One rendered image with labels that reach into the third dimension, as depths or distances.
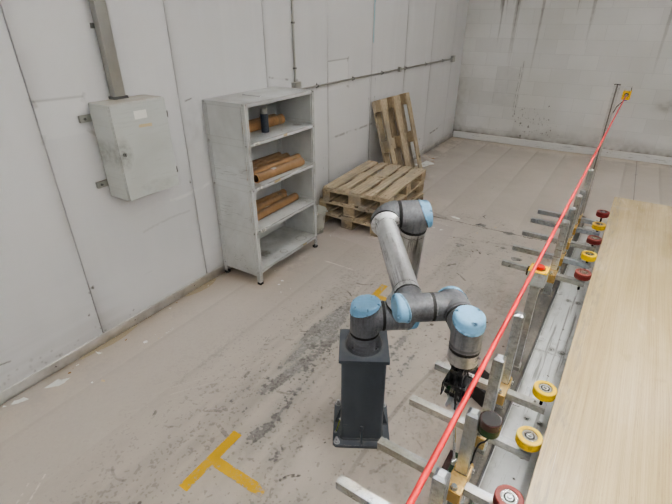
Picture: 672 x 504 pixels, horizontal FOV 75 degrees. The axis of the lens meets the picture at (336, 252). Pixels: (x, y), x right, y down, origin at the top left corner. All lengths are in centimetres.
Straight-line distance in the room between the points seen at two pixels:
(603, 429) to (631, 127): 750
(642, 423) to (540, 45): 765
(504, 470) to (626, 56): 765
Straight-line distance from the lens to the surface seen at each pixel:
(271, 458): 265
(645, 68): 884
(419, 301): 135
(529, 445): 164
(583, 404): 185
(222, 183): 382
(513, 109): 910
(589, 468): 166
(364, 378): 234
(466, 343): 130
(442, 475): 120
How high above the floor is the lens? 210
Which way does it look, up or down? 28 degrees down
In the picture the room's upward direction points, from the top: straight up
